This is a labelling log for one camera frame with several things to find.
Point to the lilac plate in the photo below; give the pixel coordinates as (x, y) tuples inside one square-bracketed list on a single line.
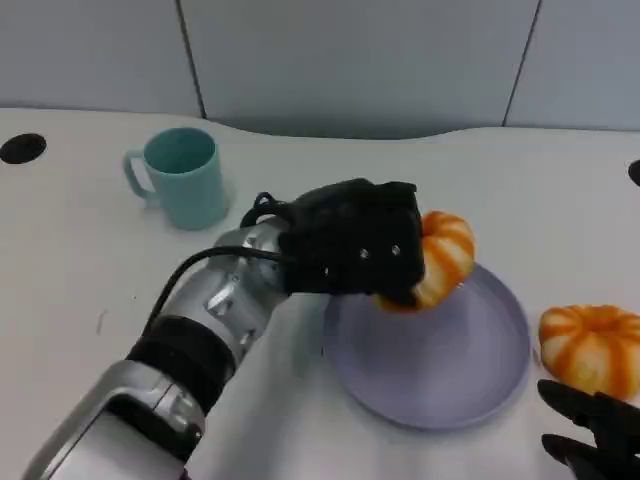
[(425, 360)]

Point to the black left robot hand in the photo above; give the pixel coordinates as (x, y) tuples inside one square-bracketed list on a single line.
[(345, 240)]

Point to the orange and white bread roll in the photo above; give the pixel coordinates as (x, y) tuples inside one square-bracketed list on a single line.
[(450, 250), (590, 345)]

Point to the pale green mug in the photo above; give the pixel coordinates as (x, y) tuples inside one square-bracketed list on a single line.
[(190, 190)]

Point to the black table grommet hole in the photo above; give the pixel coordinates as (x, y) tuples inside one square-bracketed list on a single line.
[(22, 148), (635, 173)]

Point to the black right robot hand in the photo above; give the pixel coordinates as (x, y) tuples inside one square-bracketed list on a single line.
[(605, 440)]

